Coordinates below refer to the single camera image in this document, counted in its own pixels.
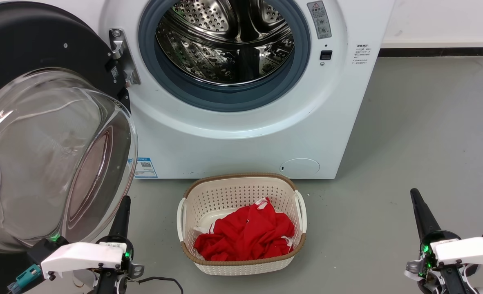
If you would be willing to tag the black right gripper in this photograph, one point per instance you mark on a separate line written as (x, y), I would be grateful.
(441, 277)

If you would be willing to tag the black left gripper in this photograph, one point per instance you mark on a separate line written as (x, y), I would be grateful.
(115, 283)

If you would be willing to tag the black round glass washer door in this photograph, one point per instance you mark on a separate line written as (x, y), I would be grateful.
(41, 41)

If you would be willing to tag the white front-load washing machine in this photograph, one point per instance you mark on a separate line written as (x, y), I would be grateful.
(245, 147)

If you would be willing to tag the metal door hinge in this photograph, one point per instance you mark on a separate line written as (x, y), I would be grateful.
(119, 45)

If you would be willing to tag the black door latch socket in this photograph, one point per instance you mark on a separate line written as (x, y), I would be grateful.
(326, 55)

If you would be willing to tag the blue energy label sticker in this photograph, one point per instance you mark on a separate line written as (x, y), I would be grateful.
(146, 168)

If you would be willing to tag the cream perforated laundry basket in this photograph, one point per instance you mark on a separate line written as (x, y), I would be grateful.
(225, 190)

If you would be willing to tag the red garment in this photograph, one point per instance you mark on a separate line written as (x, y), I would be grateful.
(245, 234)

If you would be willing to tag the round white filter cover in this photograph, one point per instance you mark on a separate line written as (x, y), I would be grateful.
(299, 167)

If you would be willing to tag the small printed text sticker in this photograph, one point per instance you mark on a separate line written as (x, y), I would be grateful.
(361, 54)

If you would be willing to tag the grey warning label sticker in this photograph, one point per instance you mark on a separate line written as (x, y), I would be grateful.
(319, 20)

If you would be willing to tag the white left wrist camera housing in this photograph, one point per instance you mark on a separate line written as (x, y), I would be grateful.
(82, 257)

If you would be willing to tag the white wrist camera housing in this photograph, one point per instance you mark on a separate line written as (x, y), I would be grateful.
(470, 250)
(82, 257)

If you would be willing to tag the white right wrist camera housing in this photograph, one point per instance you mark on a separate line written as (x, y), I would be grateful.
(470, 250)

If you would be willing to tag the black left wrist camera module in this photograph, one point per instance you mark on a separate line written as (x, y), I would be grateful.
(45, 249)

